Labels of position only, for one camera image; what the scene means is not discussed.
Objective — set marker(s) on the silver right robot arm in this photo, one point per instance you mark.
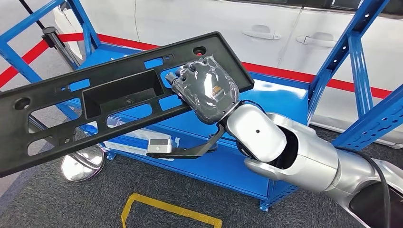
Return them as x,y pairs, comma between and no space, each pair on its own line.
308,157

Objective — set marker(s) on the red barrier belt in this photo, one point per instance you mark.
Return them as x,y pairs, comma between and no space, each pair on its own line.
19,67
283,73

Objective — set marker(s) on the blue metal shelf rack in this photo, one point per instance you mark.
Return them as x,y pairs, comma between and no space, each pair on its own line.
283,97

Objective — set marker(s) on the chrome stanchion post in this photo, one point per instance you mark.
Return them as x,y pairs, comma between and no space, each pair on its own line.
82,163
59,47

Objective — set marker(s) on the black plastic plate holder part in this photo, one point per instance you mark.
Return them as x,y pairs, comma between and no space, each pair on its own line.
9,132

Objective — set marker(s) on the yellow floor tape square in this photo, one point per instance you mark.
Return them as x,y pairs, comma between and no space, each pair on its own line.
176,207

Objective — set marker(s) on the white car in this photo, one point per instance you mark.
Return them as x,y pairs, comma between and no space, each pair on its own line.
189,25

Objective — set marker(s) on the thin black rod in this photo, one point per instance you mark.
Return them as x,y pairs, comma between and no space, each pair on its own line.
31,14

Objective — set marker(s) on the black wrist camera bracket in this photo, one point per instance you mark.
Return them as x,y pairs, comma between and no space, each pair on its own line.
189,151

